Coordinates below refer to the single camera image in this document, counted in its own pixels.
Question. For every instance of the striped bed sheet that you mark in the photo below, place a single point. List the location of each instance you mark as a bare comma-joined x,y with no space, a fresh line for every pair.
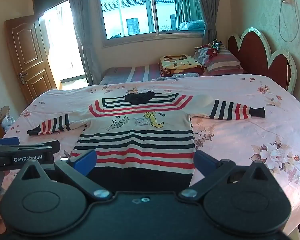
130,73

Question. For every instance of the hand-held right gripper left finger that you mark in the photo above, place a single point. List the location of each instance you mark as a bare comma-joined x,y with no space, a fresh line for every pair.
86,162

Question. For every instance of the sliding glass window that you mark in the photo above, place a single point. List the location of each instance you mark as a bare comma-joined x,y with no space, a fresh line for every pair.
130,12

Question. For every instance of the pink floral bed cover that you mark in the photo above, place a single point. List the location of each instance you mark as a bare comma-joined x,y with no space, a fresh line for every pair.
240,142

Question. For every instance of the striped knit sweater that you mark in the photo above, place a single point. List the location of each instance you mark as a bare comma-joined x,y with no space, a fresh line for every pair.
140,140

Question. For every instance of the blue quilt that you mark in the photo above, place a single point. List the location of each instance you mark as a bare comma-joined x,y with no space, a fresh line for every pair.
191,25

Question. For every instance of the red scalloped headboard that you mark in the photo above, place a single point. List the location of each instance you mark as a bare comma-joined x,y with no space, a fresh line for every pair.
257,52

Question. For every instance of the brown wooden door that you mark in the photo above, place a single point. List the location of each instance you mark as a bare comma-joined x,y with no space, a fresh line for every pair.
27,55

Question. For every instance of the plaid pillow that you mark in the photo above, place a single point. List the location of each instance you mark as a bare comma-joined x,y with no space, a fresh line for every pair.
202,53

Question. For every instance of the wooden chair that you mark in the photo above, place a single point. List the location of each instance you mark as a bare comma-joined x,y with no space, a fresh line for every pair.
0,115

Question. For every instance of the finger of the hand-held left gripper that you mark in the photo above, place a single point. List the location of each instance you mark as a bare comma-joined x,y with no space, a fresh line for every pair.
43,146
7,141

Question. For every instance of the grey curtain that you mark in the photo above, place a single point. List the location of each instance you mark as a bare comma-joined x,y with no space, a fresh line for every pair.
207,10
82,30

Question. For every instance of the folded printed blanket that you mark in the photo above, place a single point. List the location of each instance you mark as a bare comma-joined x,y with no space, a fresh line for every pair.
180,63

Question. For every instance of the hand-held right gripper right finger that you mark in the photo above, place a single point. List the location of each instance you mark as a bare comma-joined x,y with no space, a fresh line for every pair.
204,162

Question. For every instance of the red striped pillow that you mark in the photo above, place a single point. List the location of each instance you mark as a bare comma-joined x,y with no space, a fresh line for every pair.
225,63

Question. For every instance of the light blue cloth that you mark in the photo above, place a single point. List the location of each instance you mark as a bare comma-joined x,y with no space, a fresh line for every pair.
185,75

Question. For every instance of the shiny foil decoration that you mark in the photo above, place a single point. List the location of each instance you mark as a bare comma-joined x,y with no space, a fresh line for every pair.
216,43

